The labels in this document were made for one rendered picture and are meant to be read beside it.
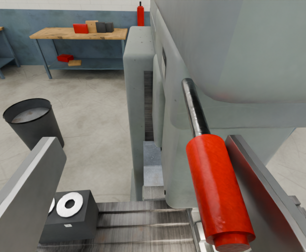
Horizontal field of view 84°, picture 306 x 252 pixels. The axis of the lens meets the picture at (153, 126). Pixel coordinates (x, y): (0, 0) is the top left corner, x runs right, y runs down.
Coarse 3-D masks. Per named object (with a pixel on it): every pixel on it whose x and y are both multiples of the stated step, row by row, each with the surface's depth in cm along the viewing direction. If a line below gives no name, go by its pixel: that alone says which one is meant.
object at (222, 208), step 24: (192, 96) 14; (192, 120) 12; (192, 144) 10; (216, 144) 9; (192, 168) 9; (216, 168) 8; (216, 192) 7; (240, 192) 8; (216, 216) 7; (240, 216) 7; (216, 240) 7; (240, 240) 6
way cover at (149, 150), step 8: (144, 144) 93; (152, 144) 93; (144, 152) 94; (152, 152) 94; (160, 152) 95; (144, 160) 95; (152, 160) 96; (160, 160) 96; (144, 168) 96; (152, 168) 96; (160, 168) 96; (144, 176) 96; (152, 176) 96; (160, 176) 96; (144, 184) 95; (152, 184) 96; (160, 184) 96; (144, 192) 94; (152, 192) 94; (160, 192) 94; (144, 200) 91
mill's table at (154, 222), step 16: (112, 208) 81; (128, 208) 81; (144, 208) 81; (160, 208) 82; (176, 208) 82; (112, 224) 76; (128, 224) 76; (144, 224) 76; (160, 224) 77; (176, 224) 78; (80, 240) 71; (96, 240) 71; (112, 240) 71; (128, 240) 71; (144, 240) 72; (160, 240) 72; (176, 240) 73; (192, 240) 73
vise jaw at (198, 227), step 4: (196, 224) 67; (200, 224) 66; (196, 228) 67; (200, 228) 65; (196, 232) 67; (200, 232) 64; (200, 236) 63; (204, 236) 63; (200, 240) 63; (204, 240) 64
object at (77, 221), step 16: (64, 192) 67; (80, 192) 67; (64, 208) 61; (80, 208) 62; (96, 208) 76; (48, 224) 59; (64, 224) 60; (80, 224) 61; (96, 224) 75; (48, 240) 68; (64, 240) 70
